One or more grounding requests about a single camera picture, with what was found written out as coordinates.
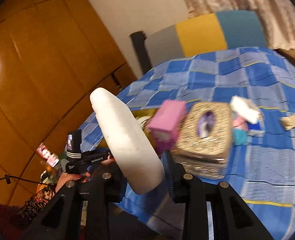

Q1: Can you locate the cream knitted cloth bundle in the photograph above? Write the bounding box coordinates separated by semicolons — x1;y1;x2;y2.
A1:
280;114;295;131

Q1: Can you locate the person's left hand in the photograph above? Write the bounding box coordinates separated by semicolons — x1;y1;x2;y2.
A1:
55;154;115;193

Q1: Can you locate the gold patterned tissue box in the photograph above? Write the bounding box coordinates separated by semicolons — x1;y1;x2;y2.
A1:
171;102;232;179

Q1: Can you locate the grey yellow blue headboard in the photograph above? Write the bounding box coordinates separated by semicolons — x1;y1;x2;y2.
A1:
145;10;267;67

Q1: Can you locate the black headboard post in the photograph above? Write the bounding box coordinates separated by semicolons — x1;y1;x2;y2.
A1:
130;31;152;74

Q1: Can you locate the pink purple box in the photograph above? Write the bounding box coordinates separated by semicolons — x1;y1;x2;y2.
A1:
147;99;187;154

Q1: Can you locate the white folded cloth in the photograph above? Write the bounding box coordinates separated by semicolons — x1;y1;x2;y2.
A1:
230;95;262;124

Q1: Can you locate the blue tissue packet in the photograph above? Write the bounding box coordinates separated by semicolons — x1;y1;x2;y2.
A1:
247;116;265;137

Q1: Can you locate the wooden wardrobe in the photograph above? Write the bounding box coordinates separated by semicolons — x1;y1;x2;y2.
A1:
0;0;135;205

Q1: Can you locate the blue plaid bed sheet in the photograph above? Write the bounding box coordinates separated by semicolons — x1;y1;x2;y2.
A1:
81;47;295;239

